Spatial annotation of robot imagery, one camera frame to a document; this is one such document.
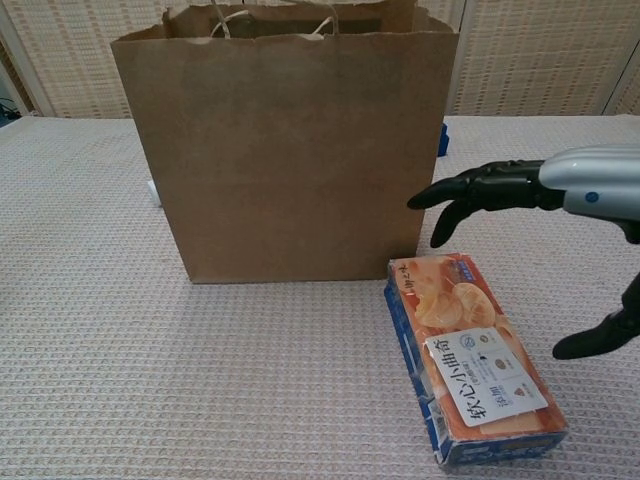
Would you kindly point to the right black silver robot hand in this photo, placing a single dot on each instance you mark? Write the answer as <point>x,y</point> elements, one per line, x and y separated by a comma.
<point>590,180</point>

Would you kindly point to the orange cookie box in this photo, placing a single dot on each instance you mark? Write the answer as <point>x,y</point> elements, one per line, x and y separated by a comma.
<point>475,370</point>

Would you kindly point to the brown paper bag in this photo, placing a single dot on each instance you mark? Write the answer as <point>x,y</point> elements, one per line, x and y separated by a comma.
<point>290,160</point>

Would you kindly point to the bamboo folding screen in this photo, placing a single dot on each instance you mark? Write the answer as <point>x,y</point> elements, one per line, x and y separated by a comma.
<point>525,60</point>

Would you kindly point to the blue toy brick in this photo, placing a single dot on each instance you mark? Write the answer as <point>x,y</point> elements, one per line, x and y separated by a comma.
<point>443,142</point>

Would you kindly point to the cream woven tablecloth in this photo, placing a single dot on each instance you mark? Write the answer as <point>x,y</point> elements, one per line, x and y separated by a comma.
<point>150,375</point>

